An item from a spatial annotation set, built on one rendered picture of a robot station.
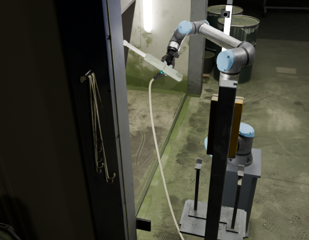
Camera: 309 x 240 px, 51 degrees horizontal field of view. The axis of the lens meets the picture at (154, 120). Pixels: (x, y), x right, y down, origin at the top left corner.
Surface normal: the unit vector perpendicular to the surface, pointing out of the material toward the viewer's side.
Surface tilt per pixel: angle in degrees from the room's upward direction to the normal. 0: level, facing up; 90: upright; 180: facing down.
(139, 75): 90
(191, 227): 0
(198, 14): 90
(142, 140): 0
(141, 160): 0
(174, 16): 90
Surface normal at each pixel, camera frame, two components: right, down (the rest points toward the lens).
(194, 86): -0.27, 0.51
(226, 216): -0.02, -0.85
